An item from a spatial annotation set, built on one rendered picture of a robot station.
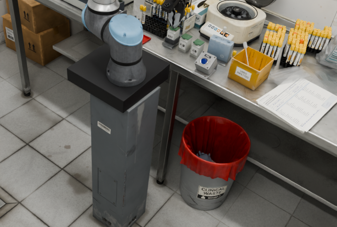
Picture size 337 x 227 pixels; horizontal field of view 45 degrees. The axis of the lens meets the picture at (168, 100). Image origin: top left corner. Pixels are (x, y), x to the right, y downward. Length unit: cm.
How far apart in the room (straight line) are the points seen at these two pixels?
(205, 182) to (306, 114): 69
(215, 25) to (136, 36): 65
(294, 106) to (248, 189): 93
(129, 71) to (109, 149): 41
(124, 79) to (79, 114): 131
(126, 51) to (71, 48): 151
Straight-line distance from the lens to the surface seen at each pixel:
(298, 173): 231
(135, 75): 149
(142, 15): 196
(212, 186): 212
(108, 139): 170
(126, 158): 169
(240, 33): 192
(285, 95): 171
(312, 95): 177
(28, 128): 272
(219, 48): 179
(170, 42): 186
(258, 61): 179
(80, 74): 157
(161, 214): 228
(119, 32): 139
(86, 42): 296
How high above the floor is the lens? 189
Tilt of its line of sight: 40 degrees down
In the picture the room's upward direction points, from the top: 8 degrees clockwise
